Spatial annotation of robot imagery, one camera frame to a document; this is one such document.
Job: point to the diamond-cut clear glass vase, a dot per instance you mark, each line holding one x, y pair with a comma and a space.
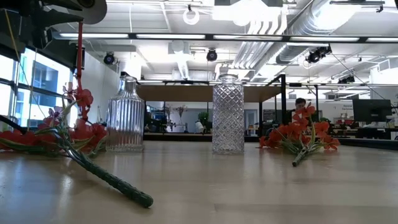
228, 118

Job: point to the ribbed clear glass vase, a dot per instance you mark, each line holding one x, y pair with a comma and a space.
125, 118

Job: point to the red and purple flower bunch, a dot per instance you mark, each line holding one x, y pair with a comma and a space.
124, 186

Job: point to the orange and blue flower bunch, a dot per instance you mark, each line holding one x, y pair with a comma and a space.
298, 160

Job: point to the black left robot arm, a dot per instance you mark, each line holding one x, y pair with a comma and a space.
31, 18

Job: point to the black ceiling spotlight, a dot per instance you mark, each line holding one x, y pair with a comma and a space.
211, 55
109, 58
317, 54

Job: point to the long linear ceiling light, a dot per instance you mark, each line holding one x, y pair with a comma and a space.
171, 36

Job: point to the person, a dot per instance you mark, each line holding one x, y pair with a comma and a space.
300, 103

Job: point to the dark computer monitor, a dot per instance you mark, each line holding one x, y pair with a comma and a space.
371, 110

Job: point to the wooden shelf with black frame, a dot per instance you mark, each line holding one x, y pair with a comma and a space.
192, 93

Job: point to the silver ventilation duct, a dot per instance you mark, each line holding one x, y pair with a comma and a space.
311, 25

